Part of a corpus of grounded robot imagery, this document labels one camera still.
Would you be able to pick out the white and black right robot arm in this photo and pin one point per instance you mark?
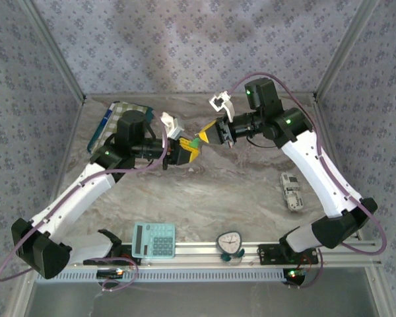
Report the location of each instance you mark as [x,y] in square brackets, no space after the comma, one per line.
[310,171]

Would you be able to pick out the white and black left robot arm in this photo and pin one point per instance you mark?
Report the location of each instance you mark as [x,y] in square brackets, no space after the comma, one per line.
[69,204]

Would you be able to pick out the teal calculator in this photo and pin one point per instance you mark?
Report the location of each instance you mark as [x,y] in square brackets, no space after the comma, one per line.
[153,240]

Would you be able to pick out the green checkered teal-edged case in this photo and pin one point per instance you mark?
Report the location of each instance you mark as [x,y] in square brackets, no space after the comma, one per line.
[110,127]

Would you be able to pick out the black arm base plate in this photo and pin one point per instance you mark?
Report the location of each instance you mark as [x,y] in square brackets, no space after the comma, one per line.
[267,254]
[95,261]

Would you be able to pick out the small white analog clock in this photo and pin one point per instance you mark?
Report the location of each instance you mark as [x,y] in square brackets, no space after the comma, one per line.
[230,242]

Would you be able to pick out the aluminium frame rail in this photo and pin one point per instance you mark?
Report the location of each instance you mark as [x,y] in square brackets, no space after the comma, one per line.
[198,95]

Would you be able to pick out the small black circuit board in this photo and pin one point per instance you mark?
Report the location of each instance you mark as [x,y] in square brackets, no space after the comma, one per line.
[295,275]
[109,273]

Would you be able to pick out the aluminium frame post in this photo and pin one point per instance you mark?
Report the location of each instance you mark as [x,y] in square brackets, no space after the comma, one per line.
[344,49]
[55,49]

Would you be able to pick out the aluminium mounting rail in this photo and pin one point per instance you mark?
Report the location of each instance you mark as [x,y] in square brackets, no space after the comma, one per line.
[198,251]

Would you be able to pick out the white toy car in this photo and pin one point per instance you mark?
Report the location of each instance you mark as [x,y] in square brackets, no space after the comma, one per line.
[292,191]

